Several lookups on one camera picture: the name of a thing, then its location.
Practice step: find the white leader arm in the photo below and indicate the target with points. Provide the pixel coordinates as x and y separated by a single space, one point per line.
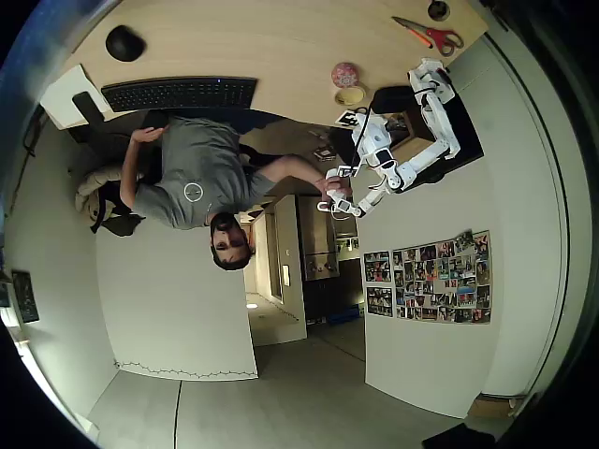
369 202

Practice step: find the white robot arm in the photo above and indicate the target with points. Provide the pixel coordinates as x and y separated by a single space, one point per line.
441 119

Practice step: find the person's left forearm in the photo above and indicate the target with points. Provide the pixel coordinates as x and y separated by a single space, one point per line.
128 173

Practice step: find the person's right forearm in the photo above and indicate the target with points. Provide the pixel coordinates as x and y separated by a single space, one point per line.
297 169

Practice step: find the person's right hand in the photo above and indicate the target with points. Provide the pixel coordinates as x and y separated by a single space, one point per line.
334 185

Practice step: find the person's left hand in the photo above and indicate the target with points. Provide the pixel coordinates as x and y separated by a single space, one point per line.
146 134

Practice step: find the black white marker tag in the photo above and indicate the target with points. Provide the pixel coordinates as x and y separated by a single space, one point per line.
348 119

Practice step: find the steel refrigerator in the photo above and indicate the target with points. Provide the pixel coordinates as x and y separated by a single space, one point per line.
323 243

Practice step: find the small photo collage poster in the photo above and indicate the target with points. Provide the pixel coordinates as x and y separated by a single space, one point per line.
377 266
379 301

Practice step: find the large photo collage poster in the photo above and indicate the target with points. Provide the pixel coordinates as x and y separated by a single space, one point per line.
442 278

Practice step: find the person's grey t-shirt torso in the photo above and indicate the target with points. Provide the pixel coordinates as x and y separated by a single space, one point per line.
201 168

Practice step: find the person's bearded head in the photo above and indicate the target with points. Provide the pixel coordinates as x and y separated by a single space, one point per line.
229 245

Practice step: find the blue crate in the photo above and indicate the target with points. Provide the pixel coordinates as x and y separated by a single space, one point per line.
344 315

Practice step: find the black keyboard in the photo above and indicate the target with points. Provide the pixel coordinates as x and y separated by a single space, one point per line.
180 93

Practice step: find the black computer mouse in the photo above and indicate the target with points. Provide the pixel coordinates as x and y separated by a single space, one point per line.
125 43

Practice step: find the black bag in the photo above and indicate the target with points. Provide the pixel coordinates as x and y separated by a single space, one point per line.
119 222

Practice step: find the beige plush blanket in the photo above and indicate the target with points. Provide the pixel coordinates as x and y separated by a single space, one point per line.
96 182

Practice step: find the black phone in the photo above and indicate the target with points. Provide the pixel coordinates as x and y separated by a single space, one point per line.
88 107

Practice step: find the cardboard box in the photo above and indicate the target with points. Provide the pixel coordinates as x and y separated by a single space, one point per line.
496 407

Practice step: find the white paper sheet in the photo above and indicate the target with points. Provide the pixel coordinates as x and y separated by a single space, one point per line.
61 96

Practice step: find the dark framed picture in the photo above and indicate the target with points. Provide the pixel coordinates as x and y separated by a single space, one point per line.
25 297

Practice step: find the small white camera module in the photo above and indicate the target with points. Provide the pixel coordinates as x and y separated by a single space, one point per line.
347 171

